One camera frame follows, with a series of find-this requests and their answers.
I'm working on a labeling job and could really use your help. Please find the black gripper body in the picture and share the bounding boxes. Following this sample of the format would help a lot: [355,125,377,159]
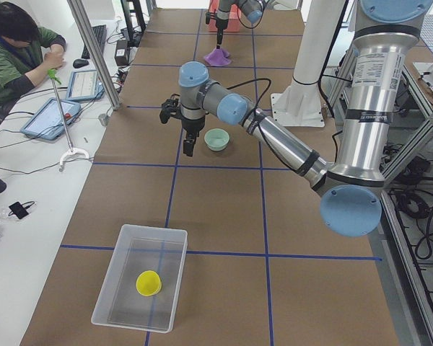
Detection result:
[214,14,228,32]
[181,115,206,138]

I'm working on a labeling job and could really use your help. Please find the purple microfiber cloth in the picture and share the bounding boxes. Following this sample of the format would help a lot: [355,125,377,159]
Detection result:
[204,48,232,67]

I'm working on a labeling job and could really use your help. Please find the yellow plastic cup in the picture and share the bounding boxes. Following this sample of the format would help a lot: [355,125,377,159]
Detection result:
[136,270,162,296]

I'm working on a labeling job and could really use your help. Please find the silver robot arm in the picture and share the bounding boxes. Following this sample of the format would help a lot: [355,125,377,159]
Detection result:
[178,1,432,236]
[213,0,269,49]

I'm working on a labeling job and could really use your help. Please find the pink plastic tray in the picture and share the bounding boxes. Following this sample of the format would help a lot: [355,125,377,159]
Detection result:
[207,0,240,33]

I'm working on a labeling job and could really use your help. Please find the mint green bowl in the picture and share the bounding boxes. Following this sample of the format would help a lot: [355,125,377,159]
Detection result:
[204,128,229,151]

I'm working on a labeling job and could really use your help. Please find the clear plastic bin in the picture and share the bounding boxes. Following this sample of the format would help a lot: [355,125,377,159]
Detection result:
[91,224,188,334]

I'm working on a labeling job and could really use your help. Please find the far teach pendant tablet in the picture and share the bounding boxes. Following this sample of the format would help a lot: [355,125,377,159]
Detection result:
[65,70,104,102]

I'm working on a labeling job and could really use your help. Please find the teach pendant tablet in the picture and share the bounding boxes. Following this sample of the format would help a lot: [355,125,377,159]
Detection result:
[20,97,82,141]
[65,70,104,102]

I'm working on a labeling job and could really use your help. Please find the black keyboard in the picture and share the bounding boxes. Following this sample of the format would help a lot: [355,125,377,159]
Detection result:
[81,25,107,59]

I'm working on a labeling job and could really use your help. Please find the black computer mouse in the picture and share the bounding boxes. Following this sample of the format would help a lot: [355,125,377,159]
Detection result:
[72,58,89,68]

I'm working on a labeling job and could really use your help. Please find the near teach pendant tablet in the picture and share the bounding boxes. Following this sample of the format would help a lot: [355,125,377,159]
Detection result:
[20,97,82,141]

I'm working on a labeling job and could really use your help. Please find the grabber stick green tip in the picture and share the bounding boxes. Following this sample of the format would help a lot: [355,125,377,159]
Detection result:
[47,68,89,172]

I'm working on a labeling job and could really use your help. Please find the person in green shirt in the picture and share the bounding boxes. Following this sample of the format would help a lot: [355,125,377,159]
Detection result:
[0,1,66,122]

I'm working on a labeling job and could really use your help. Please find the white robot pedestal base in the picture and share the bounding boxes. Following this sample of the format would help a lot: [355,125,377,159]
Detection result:
[271,0,348,128]

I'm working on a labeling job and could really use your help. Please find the aluminium frame post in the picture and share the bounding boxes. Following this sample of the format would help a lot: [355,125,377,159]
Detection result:
[67,0,121,111]

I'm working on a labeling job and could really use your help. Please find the black phone with cable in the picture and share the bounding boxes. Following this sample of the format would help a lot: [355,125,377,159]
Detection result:
[8,201,35,220]

